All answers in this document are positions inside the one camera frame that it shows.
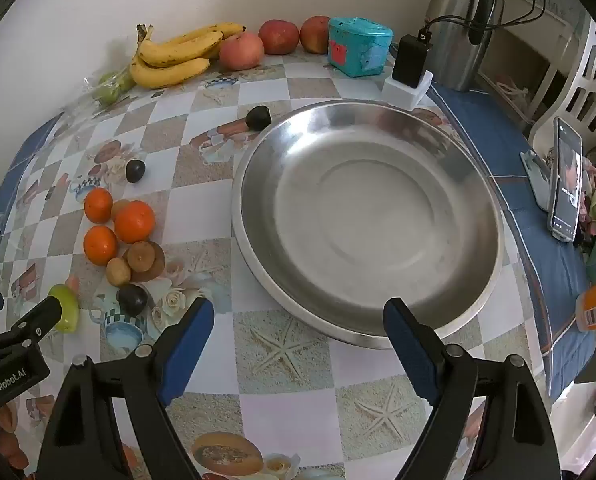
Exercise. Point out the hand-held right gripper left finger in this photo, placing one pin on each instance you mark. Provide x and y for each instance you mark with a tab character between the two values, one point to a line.
188	355

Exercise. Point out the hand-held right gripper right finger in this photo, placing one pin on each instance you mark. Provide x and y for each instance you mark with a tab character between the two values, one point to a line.
412	355

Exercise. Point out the light green fruit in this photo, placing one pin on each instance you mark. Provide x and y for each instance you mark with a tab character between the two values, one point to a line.
67	310

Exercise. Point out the dark purple plum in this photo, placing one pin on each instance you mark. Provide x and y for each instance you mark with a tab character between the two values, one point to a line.
132	300
135	170
258	117

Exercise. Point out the brown round fruit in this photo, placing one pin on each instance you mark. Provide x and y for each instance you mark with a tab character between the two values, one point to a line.
118	208
140	256
118	271

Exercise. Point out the round orange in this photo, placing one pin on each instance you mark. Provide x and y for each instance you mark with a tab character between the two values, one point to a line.
100	245
134	221
98	205

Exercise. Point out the stainless steel basin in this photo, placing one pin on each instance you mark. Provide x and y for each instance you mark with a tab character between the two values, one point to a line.
367	210

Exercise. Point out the checked printed tablecloth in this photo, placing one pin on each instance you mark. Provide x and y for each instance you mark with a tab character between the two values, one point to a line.
288	385

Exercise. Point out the white phone stand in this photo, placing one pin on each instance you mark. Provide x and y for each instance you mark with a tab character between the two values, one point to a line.
537	175

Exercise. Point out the smartphone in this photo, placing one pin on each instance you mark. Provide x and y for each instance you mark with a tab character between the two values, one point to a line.
567	185

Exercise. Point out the clear box of green fruit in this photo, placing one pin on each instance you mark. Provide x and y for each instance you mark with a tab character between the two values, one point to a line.
105	91

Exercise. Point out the white plastic bag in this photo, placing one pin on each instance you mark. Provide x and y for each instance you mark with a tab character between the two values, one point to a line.
510	91

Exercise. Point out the yellow banana bunch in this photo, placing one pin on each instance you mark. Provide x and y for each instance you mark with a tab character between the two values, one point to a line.
168	74

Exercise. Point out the black power adapter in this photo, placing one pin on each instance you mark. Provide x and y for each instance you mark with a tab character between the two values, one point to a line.
410	62

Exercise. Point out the red apple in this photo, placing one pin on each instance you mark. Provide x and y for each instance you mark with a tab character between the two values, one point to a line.
241	51
314	34
278	36

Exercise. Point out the teal storage box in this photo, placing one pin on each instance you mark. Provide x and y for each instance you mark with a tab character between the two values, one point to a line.
357	50

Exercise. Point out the stainless steel kettle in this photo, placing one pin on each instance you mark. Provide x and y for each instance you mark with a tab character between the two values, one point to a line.
452	35

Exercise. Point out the white plastic chair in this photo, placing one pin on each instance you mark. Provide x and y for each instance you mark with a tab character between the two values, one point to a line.
590	75

